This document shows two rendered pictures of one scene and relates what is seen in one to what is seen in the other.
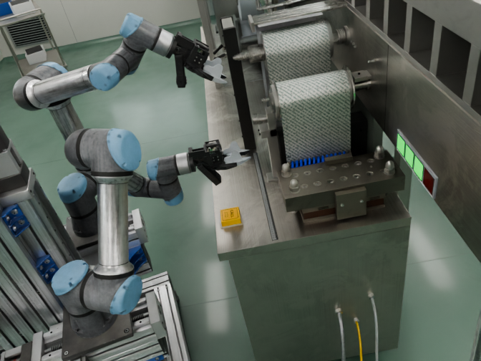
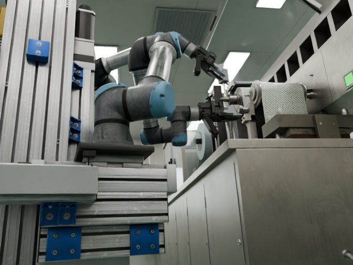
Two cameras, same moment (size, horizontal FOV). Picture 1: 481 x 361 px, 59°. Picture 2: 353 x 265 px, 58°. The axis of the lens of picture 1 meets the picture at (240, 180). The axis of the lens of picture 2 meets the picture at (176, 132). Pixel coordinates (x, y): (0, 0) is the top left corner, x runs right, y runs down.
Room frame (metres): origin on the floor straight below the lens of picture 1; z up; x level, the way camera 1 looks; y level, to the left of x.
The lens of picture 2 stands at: (-0.10, 0.55, 0.54)
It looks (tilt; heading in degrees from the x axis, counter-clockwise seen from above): 19 degrees up; 348
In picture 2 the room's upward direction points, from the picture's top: 3 degrees counter-clockwise
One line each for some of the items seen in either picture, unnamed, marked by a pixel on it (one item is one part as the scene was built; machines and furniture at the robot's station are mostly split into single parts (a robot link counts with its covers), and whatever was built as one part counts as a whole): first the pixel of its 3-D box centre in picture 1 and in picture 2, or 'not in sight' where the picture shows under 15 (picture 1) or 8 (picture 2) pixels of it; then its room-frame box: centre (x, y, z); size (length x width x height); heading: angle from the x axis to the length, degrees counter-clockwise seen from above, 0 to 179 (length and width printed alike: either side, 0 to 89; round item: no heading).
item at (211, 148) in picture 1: (206, 157); (209, 112); (1.27, 0.10, 1.12); 0.12 x 0.08 x 0.09; 89
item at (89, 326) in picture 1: (89, 308); (111, 139); (0.92, 0.56, 0.87); 0.15 x 0.15 x 0.10
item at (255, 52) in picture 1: (255, 53); (233, 99); (1.57, -0.16, 1.33); 0.06 x 0.06 x 0.06; 89
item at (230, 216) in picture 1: (230, 216); not in sight; (1.17, 0.06, 0.91); 0.07 x 0.07 x 0.02; 89
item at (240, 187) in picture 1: (262, 84); (218, 191); (2.26, -0.24, 0.88); 2.52 x 0.66 x 0.04; 179
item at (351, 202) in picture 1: (351, 203); (326, 126); (1.04, -0.34, 0.96); 0.10 x 0.03 x 0.11; 89
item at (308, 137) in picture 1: (317, 137); (286, 114); (1.26, -0.30, 1.11); 0.23 x 0.01 x 0.18; 89
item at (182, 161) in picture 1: (185, 162); (193, 113); (1.27, 0.18, 1.11); 0.08 x 0.05 x 0.08; 179
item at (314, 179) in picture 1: (338, 180); (310, 126); (1.14, -0.33, 1.00); 0.40 x 0.16 x 0.06; 89
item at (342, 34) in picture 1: (338, 36); not in sight; (1.56, -0.47, 1.33); 0.07 x 0.07 x 0.07; 89
